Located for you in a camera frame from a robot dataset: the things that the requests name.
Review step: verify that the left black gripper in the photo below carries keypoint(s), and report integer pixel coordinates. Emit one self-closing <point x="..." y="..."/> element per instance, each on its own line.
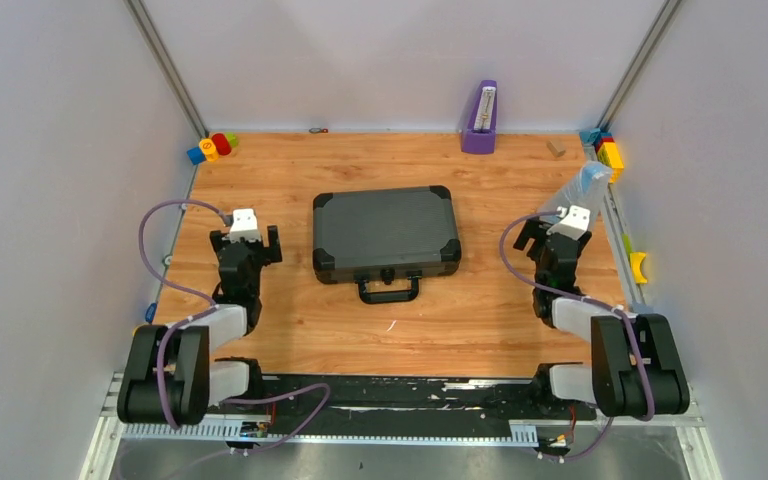
<point x="245" y="242"/>

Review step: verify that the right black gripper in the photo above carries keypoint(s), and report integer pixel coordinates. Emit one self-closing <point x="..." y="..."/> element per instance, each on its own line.
<point x="533" y="229"/>

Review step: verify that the black poker set case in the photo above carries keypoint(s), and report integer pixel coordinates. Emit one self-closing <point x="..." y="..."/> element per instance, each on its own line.
<point x="385" y="241"/>

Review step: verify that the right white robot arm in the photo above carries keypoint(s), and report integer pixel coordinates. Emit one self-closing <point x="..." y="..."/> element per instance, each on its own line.
<point x="635" y="369"/>

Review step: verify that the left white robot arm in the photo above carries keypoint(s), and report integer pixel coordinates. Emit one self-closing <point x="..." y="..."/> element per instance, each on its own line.
<point x="170" y="377"/>

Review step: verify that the clear plastic bag blue contents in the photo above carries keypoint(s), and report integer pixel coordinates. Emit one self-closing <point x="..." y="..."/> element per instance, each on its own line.
<point x="585" y="189"/>

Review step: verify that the small wooden block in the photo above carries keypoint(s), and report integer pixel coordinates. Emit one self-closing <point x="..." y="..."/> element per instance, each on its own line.
<point x="556" y="147"/>

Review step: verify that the coloured toy blocks stack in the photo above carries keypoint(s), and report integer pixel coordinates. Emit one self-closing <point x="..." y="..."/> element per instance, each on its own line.
<point x="606" y="150"/>

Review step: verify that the coloured toy cylinders cluster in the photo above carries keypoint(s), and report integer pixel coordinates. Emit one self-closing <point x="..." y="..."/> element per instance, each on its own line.
<point x="220" y="144"/>

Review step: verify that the yellow blue round tags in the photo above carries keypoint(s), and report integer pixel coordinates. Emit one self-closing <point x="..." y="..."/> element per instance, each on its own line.
<point x="149" y="315"/>

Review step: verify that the purple metronome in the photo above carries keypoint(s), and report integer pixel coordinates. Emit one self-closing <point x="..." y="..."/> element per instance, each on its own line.
<point x="478" y="127"/>

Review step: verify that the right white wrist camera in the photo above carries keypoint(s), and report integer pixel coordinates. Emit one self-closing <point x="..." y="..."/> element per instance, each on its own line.
<point x="573" y="223"/>

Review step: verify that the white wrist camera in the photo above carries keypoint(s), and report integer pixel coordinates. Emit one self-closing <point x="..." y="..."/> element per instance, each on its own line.
<point x="573" y="223"/>
<point x="244" y="226"/>

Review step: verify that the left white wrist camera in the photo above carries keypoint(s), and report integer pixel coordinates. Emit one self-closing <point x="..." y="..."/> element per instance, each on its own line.
<point x="244" y="226"/>

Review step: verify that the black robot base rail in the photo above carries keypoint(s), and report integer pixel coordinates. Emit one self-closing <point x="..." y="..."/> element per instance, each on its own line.
<point x="386" y="410"/>

